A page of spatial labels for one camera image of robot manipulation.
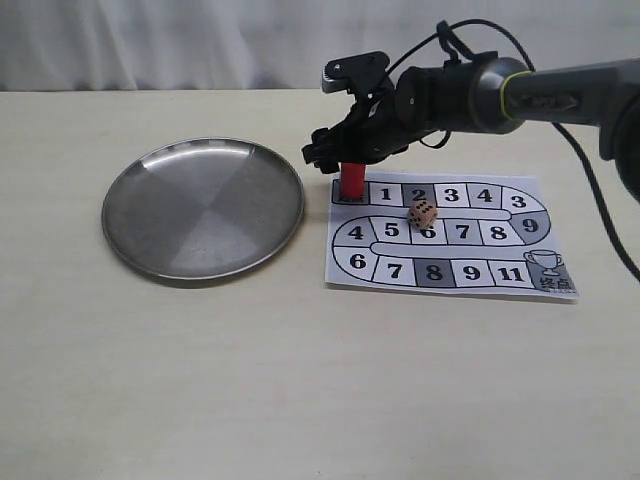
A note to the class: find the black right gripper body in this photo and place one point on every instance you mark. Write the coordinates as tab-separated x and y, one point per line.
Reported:
424	100

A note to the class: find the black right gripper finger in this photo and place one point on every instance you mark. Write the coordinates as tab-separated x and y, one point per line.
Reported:
327	162
324	140

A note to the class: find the red cylinder game piece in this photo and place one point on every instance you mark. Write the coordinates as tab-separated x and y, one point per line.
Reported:
352	181

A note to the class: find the wooden die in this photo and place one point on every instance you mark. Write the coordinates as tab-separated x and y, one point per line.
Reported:
422	214

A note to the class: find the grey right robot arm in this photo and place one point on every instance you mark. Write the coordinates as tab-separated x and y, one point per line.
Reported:
487	95

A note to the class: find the round steel tray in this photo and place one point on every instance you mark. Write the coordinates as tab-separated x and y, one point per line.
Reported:
202	210

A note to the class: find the paper game board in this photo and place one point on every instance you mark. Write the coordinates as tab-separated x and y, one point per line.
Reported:
493	236

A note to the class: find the white curtain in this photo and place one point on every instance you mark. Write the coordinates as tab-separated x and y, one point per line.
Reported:
136	45

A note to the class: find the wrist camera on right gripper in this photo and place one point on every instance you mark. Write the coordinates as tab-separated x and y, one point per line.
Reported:
358	75

